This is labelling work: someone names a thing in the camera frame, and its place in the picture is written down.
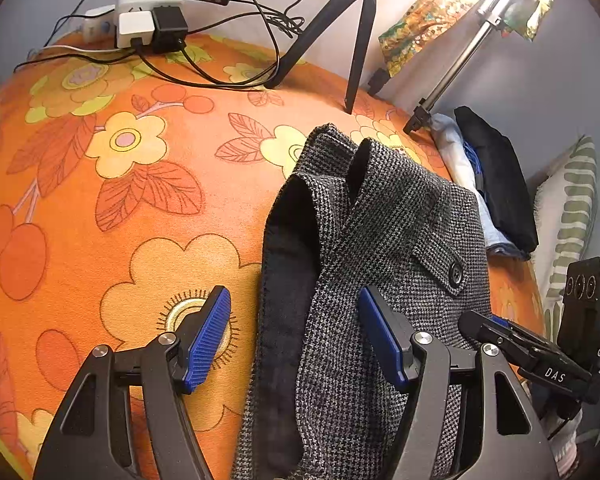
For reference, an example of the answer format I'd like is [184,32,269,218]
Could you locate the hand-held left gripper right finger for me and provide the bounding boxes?
[357,286,556,480]

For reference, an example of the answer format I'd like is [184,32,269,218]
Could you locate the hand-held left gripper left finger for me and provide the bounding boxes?
[32,285,232,480]

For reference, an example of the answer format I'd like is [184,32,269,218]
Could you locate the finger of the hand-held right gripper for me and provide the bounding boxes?
[458,310,563,367]

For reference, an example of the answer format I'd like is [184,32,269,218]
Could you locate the grey houndstooth pants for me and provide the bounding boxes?
[230,122,496,480]

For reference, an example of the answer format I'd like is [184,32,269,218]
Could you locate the blue folded jeans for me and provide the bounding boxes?
[462,140,532,262]

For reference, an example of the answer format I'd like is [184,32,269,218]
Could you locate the green striped white pillow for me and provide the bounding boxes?
[530,135,600,341]

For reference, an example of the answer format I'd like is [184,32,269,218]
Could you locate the black folded garment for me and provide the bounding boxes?
[452,106,539,255]

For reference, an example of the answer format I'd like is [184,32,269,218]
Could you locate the orange floral bedsheet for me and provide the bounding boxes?
[0,30,556,480]

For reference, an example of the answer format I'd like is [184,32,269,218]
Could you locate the light blue folded cloth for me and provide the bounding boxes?
[432,112,503,253]

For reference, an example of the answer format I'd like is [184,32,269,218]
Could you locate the tall silver tripod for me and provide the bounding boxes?
[367,0,531,135]

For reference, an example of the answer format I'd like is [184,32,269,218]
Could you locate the small black tripod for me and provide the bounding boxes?
[267,0,395,115]

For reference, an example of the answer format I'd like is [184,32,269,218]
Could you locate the black plug adapter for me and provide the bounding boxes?
[151,6,189,54]

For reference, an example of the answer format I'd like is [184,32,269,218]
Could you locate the yellow floral cloth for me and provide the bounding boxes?
[378,0,481,78]

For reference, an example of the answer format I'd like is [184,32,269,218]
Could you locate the green floral cloth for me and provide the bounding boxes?
[500,0,556,42]

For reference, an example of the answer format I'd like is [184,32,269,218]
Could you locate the white plug adapter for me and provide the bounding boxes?
[117,10,157,49]

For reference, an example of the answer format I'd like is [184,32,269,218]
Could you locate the white power strip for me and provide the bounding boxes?
[82,0,183,45]

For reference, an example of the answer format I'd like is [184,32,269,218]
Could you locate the white cable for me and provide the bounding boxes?
[29,42,122,57]

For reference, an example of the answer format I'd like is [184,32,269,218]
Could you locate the black cable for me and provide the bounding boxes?
[14,0,306,92]

